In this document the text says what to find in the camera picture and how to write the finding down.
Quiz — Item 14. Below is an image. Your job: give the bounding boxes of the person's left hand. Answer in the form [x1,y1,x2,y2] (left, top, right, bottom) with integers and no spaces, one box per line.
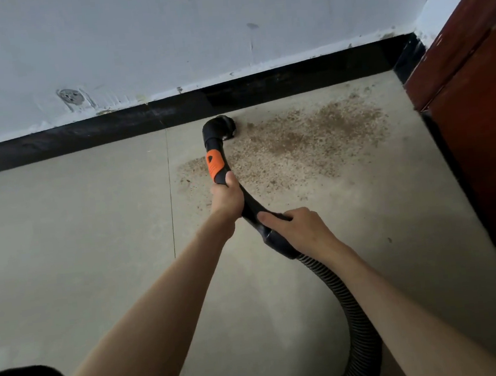
[206,170,249,242]

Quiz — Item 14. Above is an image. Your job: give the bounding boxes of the black ribbed vacuum hose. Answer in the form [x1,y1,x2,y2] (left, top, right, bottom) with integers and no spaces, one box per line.
[200,101,386,376]

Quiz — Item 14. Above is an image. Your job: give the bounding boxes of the person's right hand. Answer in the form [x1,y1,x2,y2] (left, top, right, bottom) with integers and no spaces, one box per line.
[256,202,354,272]

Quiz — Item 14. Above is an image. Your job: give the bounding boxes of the person's right forearm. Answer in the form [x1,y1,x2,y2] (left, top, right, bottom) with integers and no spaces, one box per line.
[334,229,496,376]

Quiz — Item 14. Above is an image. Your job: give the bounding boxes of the person's left forearm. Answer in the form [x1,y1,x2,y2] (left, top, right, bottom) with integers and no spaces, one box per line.
[22,209,249,376]

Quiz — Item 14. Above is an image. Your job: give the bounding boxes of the brown dirt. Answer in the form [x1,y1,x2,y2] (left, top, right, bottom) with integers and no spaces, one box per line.
[170,87,395,206]

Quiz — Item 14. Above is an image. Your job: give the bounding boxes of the red-brown wooden door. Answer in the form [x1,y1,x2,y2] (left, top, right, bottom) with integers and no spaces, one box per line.
[395,0,496,335]

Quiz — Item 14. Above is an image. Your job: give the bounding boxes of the black baseboard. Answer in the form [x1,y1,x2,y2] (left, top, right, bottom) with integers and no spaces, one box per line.
[0,30,435,177]

